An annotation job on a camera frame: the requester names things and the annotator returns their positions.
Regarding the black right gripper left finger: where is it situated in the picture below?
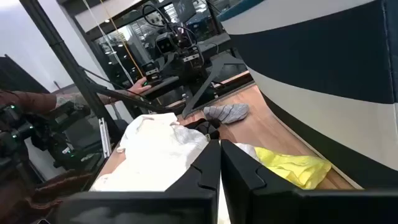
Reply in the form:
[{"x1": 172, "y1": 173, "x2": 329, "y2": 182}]
[{"x1": 55, "y1": 139, "x2": 222, "y2": 224}]

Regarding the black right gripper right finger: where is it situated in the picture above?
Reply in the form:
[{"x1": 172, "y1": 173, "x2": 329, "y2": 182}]
[{"x1": 220, "y1": 139, "x2": 398, "y2": 224}]

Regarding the yellow cloth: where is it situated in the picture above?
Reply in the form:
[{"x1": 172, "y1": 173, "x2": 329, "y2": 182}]
[{"x1": 254, "y1": 146, "x2": 333, "y2": 190}]

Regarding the white cloth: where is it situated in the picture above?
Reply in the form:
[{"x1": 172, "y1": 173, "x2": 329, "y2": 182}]
[{"x1": 89, "y1": 112, "x2": 261, "y2": 224}]

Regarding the black underwear with lettered waistband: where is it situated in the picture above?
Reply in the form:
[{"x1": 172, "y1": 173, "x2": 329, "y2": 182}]
[{"x1": 183, "y1": 118, "x2": 222, "y2": 141}]

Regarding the light grey ribbed sock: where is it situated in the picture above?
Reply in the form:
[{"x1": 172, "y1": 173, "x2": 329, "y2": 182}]
[{"x1": 203, "y1": 103, "x2": 250, "y2": 124}]

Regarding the person's forearm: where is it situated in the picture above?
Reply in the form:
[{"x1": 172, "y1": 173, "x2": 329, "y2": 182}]
[{"x1": 0, "y1": 89, "x2": 131, "y2": 116}]

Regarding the person's hand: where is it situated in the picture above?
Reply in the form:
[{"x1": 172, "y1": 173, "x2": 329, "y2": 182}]
[{"x1": 127, "y1": 77, "x2": 152, "y2": 96}]

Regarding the hanging dark monitor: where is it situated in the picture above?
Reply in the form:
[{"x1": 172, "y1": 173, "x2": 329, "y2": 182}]
[{"x1": 172, "y1": 0, "x2": 197, "y2": 23}]

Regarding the silver aluminium extrusion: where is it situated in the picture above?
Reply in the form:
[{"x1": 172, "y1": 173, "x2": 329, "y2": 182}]
[{"x1": 98, "y1": 117, "x2": 111, "y2": 159}]

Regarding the navy white striped fabric bin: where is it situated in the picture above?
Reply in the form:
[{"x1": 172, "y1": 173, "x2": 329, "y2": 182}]
[{"x1": 216, "y1": 0, "x2": 398, "y2": 190}]

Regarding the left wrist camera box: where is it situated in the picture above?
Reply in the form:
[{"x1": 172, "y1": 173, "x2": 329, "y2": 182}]
[{"x1": 154, "y1": 32, "x2": 175, "y2": 56}]

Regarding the grey frame brace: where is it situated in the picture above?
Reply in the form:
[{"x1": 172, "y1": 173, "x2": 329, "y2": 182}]
[{"x1": 182, "y1": 57, "x2": 246, "y2": 119}]

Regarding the yellow cable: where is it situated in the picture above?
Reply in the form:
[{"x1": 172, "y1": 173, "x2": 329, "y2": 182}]
[{"x1": 98, "y1": 0, "x2": 164, "y2": 106}]

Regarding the black frame crossbar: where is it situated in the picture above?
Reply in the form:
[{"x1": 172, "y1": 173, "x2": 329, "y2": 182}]
[{"x1": 79, "y1": 65, "x2": 187, "y2": 115}]

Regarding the white cable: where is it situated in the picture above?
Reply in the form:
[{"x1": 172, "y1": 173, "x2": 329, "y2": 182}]
[{"x1": 81, "y1": 0, "x2": 134, "y2": 86}]

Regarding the black frame rail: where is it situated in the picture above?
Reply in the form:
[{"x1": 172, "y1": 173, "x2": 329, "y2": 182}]
[{"x1": 146, "y1": 73, "x2": 254, "y2": 116}]

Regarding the black frame post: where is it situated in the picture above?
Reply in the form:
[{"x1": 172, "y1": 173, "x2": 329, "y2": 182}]
[{"x1": 18, "y1": 0, "x2": 131, "y2": 147}]

